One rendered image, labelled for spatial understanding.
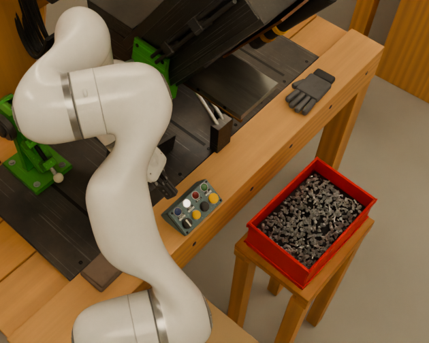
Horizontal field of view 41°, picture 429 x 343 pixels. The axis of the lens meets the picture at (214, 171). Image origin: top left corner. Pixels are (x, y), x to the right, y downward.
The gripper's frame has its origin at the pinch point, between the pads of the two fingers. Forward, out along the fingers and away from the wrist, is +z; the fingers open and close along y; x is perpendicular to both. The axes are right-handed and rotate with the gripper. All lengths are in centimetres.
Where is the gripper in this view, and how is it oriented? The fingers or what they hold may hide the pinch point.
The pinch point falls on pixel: (167, 190)
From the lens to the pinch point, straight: 139.0
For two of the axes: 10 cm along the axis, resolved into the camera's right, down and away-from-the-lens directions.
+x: -7.7, 3.7, 5.1
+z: 5.9, 7.2, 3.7
